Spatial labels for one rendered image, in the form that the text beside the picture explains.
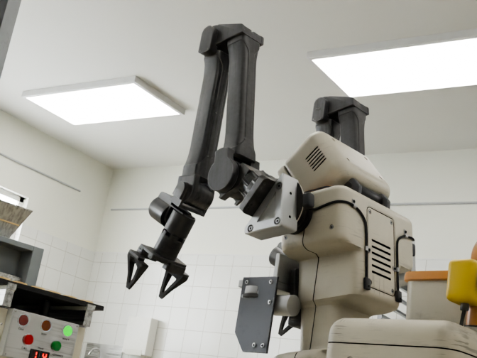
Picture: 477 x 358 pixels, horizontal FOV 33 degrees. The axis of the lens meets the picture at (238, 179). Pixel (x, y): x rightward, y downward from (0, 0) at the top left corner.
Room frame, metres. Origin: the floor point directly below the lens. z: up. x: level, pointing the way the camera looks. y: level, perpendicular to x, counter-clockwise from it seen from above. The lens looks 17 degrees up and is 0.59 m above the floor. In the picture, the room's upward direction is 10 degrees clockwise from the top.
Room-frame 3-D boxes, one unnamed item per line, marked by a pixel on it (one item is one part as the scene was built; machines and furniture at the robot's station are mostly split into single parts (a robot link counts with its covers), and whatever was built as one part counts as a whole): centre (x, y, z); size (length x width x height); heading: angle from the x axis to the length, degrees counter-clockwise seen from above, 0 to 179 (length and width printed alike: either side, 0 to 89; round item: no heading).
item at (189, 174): (1.77, 0.09, 1.28); 0.11 x 0.06 x 0.43; 133
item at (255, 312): (1.80, -0.18, 0.87); 0.28 x 0.16 x 0.22; 133
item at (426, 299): (1.50, -0.46, 0.87); 0.23 x 0.15 x 0.11; 133
